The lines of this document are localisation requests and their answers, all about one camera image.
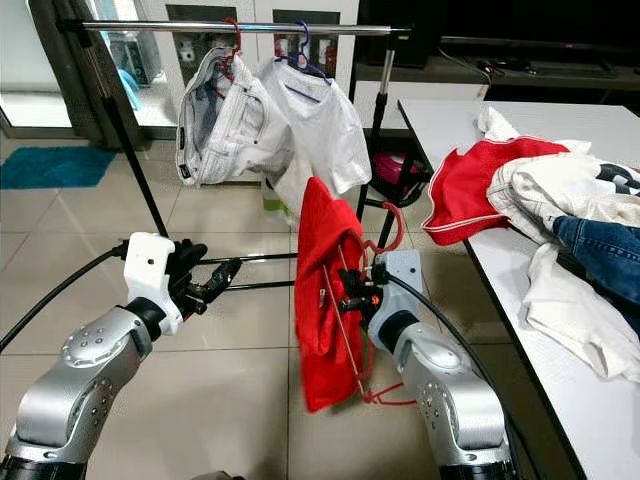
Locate dark television stand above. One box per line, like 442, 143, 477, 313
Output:
345, 50, 640, 106

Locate grey table black legs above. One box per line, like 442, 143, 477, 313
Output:
398, 98, 640, 480

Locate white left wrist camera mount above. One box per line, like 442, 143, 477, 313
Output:
125, 232, 181, 336

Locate chrome clothes rack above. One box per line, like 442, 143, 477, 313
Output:
58, 18, 416, 293

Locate blue plastic hanger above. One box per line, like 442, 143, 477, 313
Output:
275, 20, 333, 101

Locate dark grey curtain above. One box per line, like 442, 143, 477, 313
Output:
28, 0, 131, 151

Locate white jacket black print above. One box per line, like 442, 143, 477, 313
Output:
490, 152, 640, 246

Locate red T-shirt white print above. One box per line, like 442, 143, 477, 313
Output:
293, 177, 371, 413

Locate red plastic hanger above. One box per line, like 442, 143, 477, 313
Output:
210, 18, 244, 86
322, 203, 404, 399
360, 345, 416, 406

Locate black television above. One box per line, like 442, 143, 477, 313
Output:
357, 0, 640, 51

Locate white glass door cabinet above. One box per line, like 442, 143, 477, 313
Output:
135, 0, 361, 191

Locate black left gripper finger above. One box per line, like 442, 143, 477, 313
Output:
170, 240, 209, 289
206, 258, 244, 306

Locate teal floor mat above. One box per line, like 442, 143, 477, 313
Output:
0, 147, 116, 191

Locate green plastic item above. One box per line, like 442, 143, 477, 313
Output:
263, 180, 286, 216

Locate cream white garment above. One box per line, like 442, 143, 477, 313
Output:
477, 105, 593, 156

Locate white denim shorts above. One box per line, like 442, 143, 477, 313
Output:
175, 48, 266, 186

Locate blue denim jeans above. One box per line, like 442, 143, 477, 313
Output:
550, 215, 640, 336

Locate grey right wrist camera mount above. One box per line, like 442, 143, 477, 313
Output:
368, 250, 423, 346

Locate pink plastic item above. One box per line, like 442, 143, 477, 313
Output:
372, 153, 409, 184

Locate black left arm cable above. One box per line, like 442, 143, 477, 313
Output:
0, 242, 131, 351

